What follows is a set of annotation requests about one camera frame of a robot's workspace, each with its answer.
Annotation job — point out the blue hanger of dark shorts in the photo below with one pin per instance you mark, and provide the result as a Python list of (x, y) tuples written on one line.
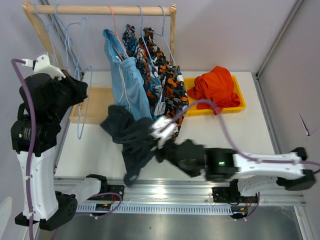
[(83, 106)]

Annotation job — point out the pink wire hanger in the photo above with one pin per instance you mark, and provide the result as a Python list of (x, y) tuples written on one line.
[(115, 30)]

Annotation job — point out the wooden clothes rack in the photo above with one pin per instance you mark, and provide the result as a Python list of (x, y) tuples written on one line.
[(95, 108)]

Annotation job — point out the blue hanger of patterned shorts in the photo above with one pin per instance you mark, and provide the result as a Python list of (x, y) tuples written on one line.
[(142, 34)]

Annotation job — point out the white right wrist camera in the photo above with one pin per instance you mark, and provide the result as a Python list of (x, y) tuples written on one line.
[(162, 130)]

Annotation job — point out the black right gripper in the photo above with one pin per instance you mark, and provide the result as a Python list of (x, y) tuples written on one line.
[(159, 153)]

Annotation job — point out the yellow plastic tray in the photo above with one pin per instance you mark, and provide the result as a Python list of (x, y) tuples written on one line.
[(193, 111)]

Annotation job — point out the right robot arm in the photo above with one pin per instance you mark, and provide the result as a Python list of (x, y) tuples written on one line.
[(247, 173)]

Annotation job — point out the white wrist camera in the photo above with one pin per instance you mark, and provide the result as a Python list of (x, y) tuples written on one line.
[(42, 66), (162, 130)]

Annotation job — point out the light blue shorts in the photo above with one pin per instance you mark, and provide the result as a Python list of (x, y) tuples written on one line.
[(127, 82)]

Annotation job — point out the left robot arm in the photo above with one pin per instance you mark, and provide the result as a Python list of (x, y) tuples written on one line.
[(46, 100)]

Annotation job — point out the empty light blue hanger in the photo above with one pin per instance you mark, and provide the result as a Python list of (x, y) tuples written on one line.
[(50, 37)]

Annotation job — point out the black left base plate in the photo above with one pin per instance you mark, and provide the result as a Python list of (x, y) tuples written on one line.
[(113, 188)]

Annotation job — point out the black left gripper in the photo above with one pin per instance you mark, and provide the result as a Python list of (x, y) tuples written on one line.
[(72, 83)]

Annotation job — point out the blue hanger of camo shorts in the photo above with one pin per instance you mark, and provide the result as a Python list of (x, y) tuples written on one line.
[(172, 60)]

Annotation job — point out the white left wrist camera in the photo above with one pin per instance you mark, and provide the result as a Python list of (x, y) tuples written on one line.
[(42, 66)]

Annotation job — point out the blue orange patterned shorts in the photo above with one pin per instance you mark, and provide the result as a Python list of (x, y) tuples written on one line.
[(135, 47)]

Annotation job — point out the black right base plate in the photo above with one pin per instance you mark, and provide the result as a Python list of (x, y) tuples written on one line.
[(231, 195)]

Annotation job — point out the aluminium mounting rail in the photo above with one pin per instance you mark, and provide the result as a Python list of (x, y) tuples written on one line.
[(178, 197)]

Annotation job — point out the dark grey shorts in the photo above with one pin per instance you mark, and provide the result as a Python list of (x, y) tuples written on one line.
[(134, 136)]

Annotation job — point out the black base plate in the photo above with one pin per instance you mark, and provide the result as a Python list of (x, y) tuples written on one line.
[(231, 195), (113, 188)]

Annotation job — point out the blue hanger of orange shorts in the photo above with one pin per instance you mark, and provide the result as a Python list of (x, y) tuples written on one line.
[(68, 42)]

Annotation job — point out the black orange camo shorts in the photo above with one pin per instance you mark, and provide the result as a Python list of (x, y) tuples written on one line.
[(171, 78)]

